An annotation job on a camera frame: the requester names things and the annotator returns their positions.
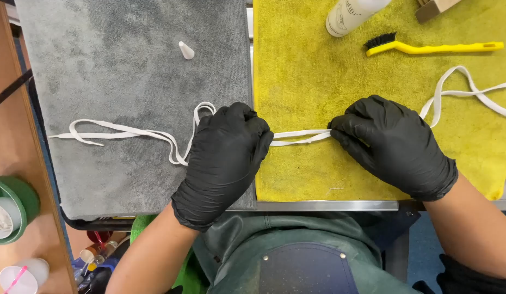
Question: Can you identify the green leather apron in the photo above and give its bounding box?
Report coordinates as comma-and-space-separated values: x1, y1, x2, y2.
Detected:
192, 212, 419, 294

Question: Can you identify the green tape roll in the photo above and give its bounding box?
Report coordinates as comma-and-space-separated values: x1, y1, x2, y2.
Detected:
0, 176, 41, 246

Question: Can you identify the person's right hand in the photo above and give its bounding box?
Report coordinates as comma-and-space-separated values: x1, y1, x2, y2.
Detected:
328, 95, 459, 202

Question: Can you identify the wooden side table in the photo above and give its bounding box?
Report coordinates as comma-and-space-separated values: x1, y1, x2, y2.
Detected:
0, 0, 78, 294

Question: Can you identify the yellow microfibre towel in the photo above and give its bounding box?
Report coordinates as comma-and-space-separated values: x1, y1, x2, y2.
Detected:
252, 0, 506, 203

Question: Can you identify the pink stirrer stick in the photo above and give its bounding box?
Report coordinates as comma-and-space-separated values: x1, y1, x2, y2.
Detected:
3, 265, 28, 294

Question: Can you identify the yellow brush with black bristles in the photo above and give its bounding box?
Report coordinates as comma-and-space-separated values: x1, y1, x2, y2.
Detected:
363, 32, 505, 57

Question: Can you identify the person's left hand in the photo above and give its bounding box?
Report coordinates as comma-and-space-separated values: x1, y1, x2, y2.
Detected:
171, 102, 275, 232

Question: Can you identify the wooden brush block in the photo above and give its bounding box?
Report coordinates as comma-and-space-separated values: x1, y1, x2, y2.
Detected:
415, 0, 462, 24

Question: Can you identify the white cone nozzle cap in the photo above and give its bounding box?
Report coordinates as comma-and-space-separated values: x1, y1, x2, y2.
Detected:
178, 41, 195, 60

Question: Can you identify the clear plastic cup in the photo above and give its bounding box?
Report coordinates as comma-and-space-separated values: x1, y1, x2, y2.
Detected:
0, 258, 50, 294

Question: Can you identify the white shoelace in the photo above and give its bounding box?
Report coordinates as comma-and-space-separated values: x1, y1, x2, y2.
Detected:
48, 65, 506, 166

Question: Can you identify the bin of small bottles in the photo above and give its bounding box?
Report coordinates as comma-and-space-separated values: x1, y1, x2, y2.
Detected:
71, 231, 132, 294

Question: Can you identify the grey microfibre towel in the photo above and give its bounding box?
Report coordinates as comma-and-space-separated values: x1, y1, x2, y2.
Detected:
14, 0, 257, 221

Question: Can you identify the white cup with paste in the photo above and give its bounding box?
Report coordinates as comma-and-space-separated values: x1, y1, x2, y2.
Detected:
0, 197, 22, 240

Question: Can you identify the bright green cloth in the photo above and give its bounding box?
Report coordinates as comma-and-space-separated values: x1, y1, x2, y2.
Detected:
130, 214, 211, 294

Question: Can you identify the white plastic bottle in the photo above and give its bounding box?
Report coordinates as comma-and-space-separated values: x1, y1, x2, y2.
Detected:
325, 0, 392, 38

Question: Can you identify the black cloth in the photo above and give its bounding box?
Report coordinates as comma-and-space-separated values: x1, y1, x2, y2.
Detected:
412, 254, 506, 294

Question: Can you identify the black strap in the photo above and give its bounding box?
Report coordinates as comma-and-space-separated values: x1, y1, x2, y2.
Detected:
0, 69, 33, 112

